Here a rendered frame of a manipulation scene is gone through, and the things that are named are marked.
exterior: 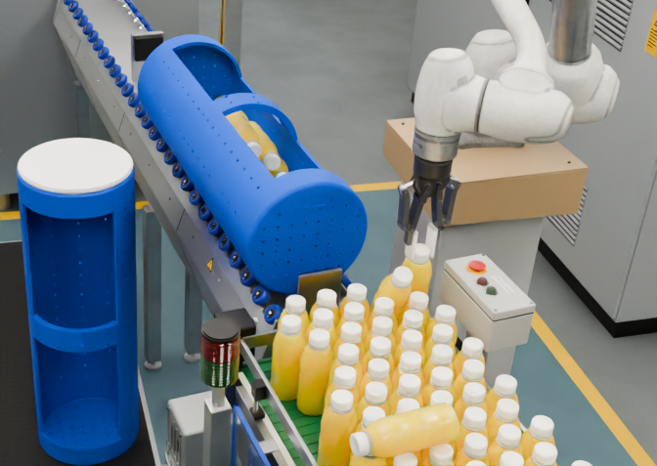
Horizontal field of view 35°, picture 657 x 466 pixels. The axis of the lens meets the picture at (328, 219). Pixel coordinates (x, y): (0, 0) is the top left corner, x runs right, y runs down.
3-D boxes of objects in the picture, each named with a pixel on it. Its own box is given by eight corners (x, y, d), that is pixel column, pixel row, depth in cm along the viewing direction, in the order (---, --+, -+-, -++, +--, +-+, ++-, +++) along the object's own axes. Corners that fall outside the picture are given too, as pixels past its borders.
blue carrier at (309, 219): (232, 122, 303) (237, 30, 288) (361, 285, 236) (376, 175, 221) (136, 132, 291) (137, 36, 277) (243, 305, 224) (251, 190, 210)
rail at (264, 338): (412, 313, 227) (414, 301, 226) (414, 315, 227) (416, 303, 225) (240, 348, 212) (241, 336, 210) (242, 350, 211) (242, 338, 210)
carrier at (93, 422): (30, 409, 307) (47, 476, 284) (8, 148, 262) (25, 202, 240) (126, 391, 317) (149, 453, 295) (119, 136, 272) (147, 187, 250)
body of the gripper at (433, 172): (443, 143, 206) (437, 184, 210) (406, 148, 202) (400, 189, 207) (462, 159, 200) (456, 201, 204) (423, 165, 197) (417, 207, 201)
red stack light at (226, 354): (232, 337, 172) (233, 317, 170) (244, 360, 168) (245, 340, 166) (195, 344, 170) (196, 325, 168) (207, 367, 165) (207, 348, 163)
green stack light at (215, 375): (231, 360, 175) (232, 337, 172) (243, 384, 170) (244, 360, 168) (195, 367, 172) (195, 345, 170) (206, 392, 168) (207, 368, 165)
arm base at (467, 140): (503, 113, 283) (504, 94, 281) (525, 148, 264) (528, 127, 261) (437, 114, 281) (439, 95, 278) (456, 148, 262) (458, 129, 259)
